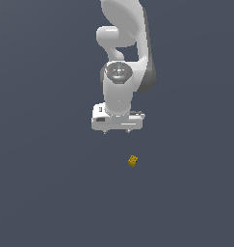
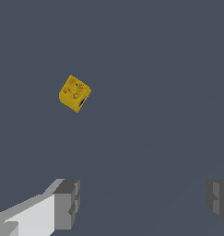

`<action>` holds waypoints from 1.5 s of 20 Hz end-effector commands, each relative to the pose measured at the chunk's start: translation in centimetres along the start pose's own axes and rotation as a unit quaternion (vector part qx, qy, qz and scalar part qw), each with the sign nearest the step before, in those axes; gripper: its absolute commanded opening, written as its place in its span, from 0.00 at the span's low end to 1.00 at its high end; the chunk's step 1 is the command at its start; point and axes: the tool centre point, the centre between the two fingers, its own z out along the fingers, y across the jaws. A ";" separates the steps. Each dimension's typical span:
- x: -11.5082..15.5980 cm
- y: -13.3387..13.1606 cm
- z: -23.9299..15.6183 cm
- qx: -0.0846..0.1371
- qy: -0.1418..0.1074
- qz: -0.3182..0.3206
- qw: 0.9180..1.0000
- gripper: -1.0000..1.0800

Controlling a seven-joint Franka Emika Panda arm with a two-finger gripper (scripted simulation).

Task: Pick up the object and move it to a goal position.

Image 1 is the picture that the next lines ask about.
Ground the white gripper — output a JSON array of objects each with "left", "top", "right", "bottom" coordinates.
[{"left": 91, "top": 102, "right": 146, "bottom": 135}]

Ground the small yellow block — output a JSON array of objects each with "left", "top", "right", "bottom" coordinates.
[{"left": 127, "top": 154, "right": 140, "bottom": 168}]

